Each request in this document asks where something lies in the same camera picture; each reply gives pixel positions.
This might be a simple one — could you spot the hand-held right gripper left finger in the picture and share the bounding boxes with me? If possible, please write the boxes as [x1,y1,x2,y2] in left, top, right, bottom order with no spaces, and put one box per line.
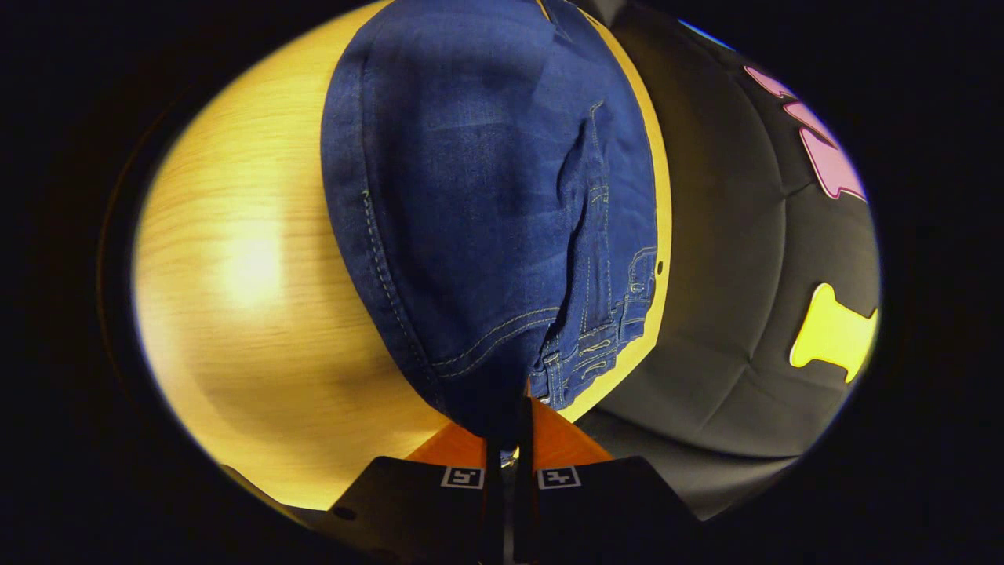
[326,412,507,565]

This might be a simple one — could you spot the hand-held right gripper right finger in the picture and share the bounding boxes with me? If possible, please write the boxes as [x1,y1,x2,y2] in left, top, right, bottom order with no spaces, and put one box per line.
[514,396,703,565]

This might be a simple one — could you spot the blue denim jeans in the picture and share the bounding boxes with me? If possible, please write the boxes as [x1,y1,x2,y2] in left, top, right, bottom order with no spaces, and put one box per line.
[320,0,660,440]

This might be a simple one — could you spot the black backdrop cloth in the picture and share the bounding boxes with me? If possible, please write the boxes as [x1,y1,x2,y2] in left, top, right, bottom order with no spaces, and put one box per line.
[573,0,881,523]

